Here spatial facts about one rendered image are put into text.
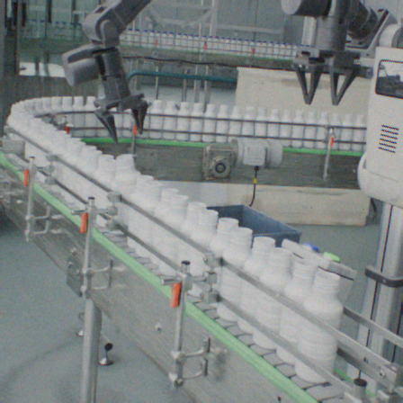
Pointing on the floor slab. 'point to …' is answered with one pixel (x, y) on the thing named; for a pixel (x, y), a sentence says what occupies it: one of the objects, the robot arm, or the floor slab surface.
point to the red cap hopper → (182, 27)
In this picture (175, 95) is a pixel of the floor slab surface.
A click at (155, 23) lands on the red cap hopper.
